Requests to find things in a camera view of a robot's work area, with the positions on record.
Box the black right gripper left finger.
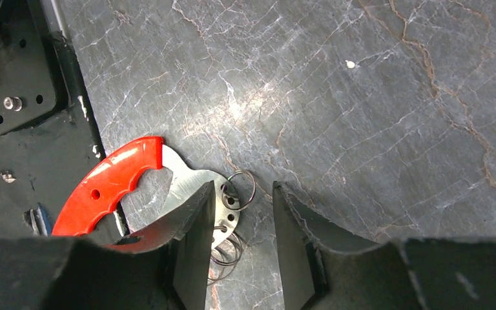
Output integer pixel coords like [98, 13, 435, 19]
[0, 181, 215, 309]

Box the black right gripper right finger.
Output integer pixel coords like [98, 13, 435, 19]
[273, 181, 496, 309]

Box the metal key holder red handle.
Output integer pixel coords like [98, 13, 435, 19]
[51, 136, 258, 287]

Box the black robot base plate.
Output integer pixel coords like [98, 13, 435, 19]
[0, 1, 105, 237]

